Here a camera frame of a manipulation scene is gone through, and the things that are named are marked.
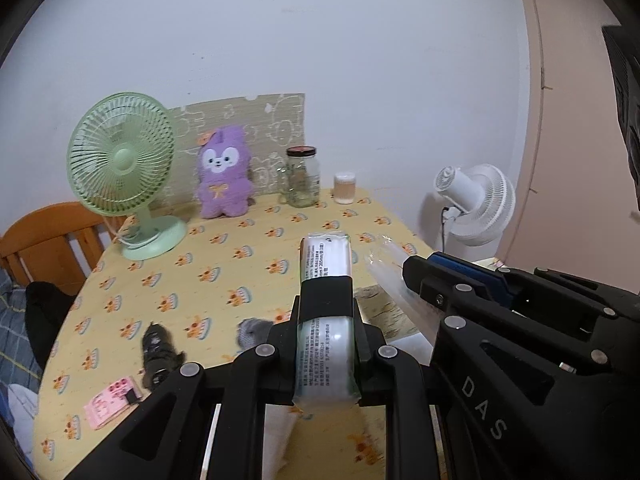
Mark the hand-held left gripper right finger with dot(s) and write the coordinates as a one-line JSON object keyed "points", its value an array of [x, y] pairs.
{"points": [[370, 360]]}

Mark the pink packet with black clip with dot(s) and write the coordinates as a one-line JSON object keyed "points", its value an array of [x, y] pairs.
{"points": [[107, 402]]}

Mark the glass jar with dark lid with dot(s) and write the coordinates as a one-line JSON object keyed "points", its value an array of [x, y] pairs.
{"points": [[300, 180]]}

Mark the grey sock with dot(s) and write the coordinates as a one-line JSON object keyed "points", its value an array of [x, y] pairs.
{"points": [[252, 332]]}

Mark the cotton swab container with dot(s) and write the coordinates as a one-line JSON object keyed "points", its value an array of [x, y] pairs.
{"points": [[345, 190]]}

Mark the purple plush bunny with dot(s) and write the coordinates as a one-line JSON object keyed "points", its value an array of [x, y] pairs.
{"points": [[225, 190]]}

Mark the white cloth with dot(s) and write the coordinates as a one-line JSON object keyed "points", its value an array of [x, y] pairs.
{"points": [[22, 415]]}

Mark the beige cartoon print mat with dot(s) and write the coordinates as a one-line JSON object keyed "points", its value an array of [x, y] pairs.
{"points": [[272, 120]]}

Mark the dark textured object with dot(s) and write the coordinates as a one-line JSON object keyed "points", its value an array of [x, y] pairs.
{"points": [[622, 90]]}

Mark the black garment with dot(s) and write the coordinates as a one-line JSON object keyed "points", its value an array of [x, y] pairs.
{"points": [[47, 320]]}

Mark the white standing fan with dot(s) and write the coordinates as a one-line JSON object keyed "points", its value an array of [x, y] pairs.
{"points": [[480, 200]]}

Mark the green desk fan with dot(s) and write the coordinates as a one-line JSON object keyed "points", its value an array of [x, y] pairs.
{"points": [[122, 155]]}

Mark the black roll of bags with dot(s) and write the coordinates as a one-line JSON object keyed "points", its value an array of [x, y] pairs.
{"points": [[157, 355]]}

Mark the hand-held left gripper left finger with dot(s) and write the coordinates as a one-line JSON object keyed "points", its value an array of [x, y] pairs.
{"points": [[280, 356]]}

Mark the transparent plastic bag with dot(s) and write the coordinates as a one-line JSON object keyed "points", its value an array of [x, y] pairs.
{"points": [[395, 280]]}

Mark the blue plaid bedding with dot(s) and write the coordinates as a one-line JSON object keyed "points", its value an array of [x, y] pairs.
{"points": [[15, 330]]}

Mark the white tissue pack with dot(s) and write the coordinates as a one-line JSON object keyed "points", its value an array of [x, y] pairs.
{"points": [[325, 360]]}

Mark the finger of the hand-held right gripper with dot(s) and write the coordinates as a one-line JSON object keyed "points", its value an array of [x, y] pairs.
{"points": [[435, 282], [475, 272]]}

